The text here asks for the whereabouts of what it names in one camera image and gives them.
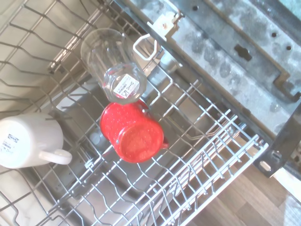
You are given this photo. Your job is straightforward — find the white ceramic mug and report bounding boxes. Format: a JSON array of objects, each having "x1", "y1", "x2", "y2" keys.
[{"x1": 0, "y1": 113, "x2": 73, "y2": 169}]

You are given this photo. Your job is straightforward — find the red speckled mug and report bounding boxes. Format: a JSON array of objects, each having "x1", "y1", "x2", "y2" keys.
[{"x1": 100, "y1": 98, "x2": 169, "y2": 163}]

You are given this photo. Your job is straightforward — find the stainless steel dishwasher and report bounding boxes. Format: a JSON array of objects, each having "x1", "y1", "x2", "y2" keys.
[{"x1": 112, "y1": 0, "x2": 301, "y2": 178}]

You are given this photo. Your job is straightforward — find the white plastic rack clip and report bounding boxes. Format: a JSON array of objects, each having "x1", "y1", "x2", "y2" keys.
[{"x1": 133, "y1": 33, "x2": 158, "y2": 61}]

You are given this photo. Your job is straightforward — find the clear ribbed drinking glass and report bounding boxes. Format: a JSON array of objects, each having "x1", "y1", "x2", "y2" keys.
[{"x1": 80, "y1": 28, "x2": 148, "y2": 105}]

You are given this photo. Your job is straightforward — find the grey wire dishwasher rack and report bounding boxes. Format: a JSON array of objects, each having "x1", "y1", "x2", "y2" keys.
[{"x1": 0, "y1": 0, "x2": 270, "y2": 226}]

